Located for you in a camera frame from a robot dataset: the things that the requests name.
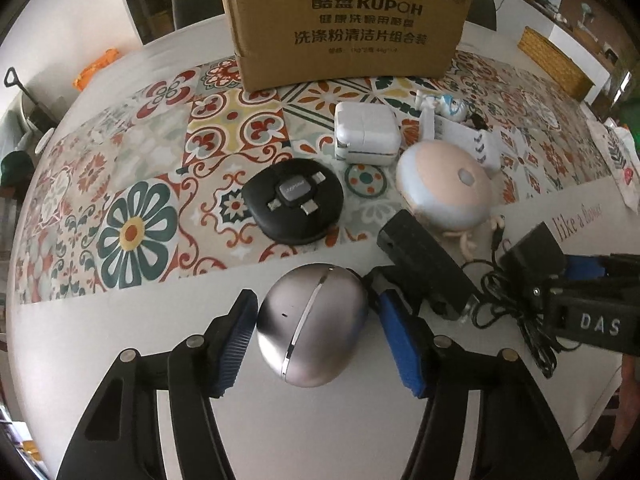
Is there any black power adapter with cable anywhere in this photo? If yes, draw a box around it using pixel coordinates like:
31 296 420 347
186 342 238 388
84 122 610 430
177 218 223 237
462 217 578 379

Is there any black rectangular device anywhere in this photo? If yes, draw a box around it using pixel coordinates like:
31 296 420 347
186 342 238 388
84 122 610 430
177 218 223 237
376 209 480 321

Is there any silver egg-shaped device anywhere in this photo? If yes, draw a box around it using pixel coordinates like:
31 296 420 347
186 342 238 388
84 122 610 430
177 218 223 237
257 263 369 388

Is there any pink round night light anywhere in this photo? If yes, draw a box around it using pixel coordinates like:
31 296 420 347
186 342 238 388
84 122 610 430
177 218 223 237
396 140 492 231

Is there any black round cable hub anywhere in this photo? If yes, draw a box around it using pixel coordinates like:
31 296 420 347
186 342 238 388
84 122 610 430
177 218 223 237
242 158 344 246

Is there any white square charger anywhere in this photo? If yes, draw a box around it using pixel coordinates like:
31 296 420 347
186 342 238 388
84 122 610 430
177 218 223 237
334 102 401 166

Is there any floral fabric tissue pouch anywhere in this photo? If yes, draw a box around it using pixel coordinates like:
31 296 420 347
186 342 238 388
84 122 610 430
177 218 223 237
587 120 639 214

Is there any small black round object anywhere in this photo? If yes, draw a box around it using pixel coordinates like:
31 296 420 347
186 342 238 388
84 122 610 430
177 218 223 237
469 113 489 130

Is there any patterned tile table runner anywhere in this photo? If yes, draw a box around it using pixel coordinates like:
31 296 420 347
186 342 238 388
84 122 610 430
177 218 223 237
12 51 608 304

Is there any woven wicker box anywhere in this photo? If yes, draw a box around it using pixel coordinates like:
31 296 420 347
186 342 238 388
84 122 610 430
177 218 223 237
518 26 593 101

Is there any small white blue figurine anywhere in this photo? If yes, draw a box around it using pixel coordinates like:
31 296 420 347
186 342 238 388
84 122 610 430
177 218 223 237
414 91 470 122

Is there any right dark dining chair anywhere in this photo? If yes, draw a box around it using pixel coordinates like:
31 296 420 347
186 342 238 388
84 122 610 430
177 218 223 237
465 0 498 32

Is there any dark dining chair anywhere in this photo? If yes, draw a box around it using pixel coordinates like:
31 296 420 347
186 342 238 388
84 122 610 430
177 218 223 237
465 0 498 32
171 0 224 29

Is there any upright vacuum cleaner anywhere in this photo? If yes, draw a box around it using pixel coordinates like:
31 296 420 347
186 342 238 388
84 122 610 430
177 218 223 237
3 66 58 133

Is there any orange plastic basket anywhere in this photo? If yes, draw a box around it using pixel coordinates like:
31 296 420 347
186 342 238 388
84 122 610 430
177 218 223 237
73 48 120 91

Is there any brown cardboard box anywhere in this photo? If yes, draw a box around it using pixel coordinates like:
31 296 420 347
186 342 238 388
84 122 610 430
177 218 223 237
222 0 471 90

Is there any left dark dining chair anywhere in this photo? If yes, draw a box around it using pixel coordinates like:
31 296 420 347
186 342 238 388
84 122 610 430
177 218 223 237
171 0 224 29

